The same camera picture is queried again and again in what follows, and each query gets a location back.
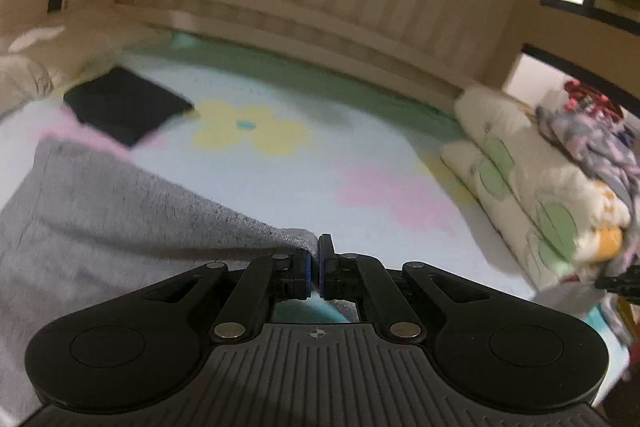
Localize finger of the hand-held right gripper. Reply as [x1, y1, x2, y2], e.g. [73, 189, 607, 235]
[595, 263, 640, 306]

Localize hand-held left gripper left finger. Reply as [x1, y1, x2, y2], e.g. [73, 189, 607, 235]
[131, 248, 314, 344]

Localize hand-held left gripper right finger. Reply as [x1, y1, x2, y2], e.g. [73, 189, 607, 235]
[318, 234, 502, 342]

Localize grey speckled pants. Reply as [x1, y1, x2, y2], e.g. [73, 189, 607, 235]
[0, 140, 359, 427]

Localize floral printed blanket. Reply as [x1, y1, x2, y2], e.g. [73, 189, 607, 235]
[0, 32, 632, 378]

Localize white folded quilt green print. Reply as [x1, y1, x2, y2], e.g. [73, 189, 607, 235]
[440, 86, 632, 291]

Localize pile of floral clothes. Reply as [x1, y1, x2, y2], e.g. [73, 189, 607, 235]
[536, 79, 640, 348]

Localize black folded cloth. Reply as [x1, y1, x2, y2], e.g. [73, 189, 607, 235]
[63, 66, 195, 150]

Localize beige pillow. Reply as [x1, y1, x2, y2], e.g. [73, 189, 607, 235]
[0, 25, 67, 114]

